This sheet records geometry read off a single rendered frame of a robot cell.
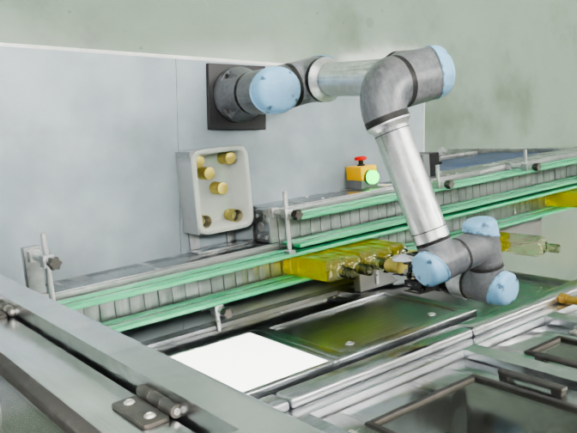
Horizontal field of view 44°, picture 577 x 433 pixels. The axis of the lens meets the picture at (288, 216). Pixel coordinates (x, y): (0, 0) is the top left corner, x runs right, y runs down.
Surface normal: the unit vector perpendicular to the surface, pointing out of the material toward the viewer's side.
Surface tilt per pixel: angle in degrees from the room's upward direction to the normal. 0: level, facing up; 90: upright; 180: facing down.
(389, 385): 0
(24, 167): 0
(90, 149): 0
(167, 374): 90
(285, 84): 12
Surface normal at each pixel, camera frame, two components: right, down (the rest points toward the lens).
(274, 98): 0.43, 0.12
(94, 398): -0.08, -0.98
